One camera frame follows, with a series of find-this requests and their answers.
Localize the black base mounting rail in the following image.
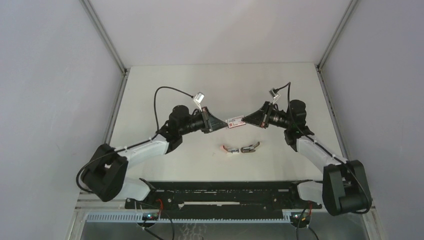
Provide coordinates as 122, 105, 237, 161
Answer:
124, 180, 322, 221

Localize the red white staple box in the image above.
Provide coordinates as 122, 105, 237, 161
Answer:
225, 115, 246, 129

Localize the tan stapler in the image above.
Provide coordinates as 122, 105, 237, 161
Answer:
240, 141, 260, 154

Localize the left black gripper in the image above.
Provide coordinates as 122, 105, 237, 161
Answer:
178, 106, 227, 136

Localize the right black camera cable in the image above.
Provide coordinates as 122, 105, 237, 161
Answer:
273, 82, 373, 215

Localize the white slotted cable duct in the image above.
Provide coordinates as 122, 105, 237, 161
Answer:
86, 211, 292, 223

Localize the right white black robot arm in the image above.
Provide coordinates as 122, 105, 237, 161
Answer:
242, 99, 372, 216

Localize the aluminium frame post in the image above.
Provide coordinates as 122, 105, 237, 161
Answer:
79, 0, 127, 75
316, 0, 360, 72

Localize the left aluminium frame post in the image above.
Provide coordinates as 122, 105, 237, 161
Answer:
79, 0, 127, 75

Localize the left black camera cable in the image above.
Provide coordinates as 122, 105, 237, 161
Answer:
75, 86, 195, 194

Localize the black camera cable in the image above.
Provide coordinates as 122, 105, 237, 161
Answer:
75, 86, 195, 194
273, 82, 373, 215

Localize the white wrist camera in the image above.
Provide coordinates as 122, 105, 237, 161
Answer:
269, 88, 281, 104
192, 92, 205, 111

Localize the pink stapler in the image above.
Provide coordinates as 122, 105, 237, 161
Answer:
221, 145, 240, 154

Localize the right aluminium frame post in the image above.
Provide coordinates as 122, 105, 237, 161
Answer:
316, 0, 360, 72

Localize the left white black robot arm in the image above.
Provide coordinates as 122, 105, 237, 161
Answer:
76, 105, 228, 209

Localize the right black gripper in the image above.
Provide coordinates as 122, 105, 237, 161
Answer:
242, 101, 293, 130

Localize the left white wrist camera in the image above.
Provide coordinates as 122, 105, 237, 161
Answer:
192, 92, 205, 111

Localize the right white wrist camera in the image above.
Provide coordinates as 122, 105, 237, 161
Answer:
269, 88, 281, 104

